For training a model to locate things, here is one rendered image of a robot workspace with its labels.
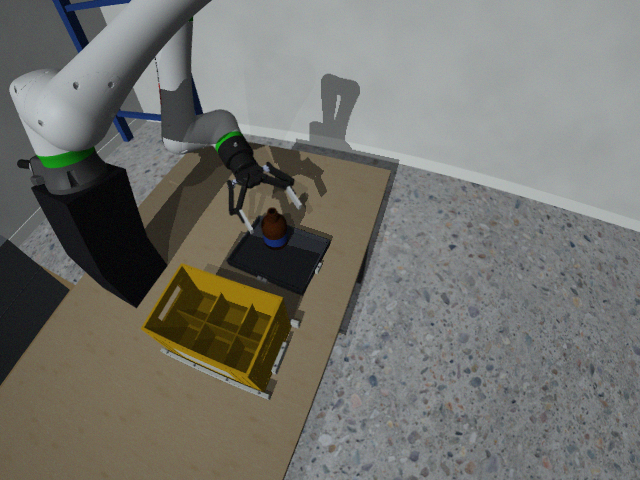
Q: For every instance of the brown glass bottle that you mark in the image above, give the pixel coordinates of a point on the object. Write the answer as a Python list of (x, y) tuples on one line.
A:
[(274, 230)]

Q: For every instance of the yellow open-top crate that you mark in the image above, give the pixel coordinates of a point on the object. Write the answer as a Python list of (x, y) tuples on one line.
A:
[(226, 301)]

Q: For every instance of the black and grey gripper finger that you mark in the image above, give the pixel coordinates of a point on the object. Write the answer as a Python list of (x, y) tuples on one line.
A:
[(238, 209), (281, 182)]

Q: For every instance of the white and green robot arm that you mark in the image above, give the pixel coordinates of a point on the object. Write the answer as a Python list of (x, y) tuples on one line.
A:
[(73, 109)]

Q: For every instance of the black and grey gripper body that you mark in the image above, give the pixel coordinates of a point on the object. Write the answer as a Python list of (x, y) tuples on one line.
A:
[(245, 164)]

